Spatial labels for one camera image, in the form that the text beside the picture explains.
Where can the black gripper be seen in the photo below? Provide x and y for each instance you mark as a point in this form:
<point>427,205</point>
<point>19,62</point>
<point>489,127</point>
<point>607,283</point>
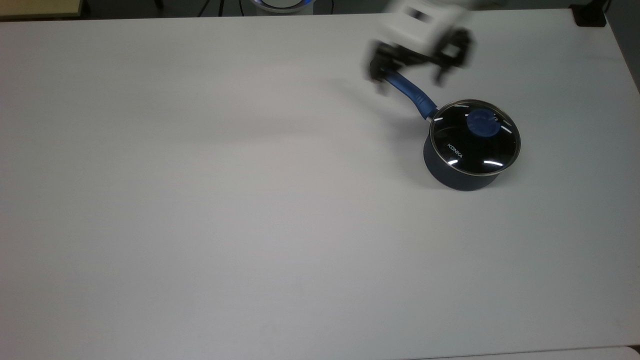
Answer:
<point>420,57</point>

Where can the black corner mount block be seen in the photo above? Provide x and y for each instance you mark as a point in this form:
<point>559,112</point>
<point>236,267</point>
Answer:
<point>590,15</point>

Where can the light wooden table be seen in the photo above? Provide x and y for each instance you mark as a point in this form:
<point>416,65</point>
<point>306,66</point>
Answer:
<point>40,7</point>

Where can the glass lid with blue knob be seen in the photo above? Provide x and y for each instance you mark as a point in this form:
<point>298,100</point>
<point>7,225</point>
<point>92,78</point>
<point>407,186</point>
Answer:
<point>475,140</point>

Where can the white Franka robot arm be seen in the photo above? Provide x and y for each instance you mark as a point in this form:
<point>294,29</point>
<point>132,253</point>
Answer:
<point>425,22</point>

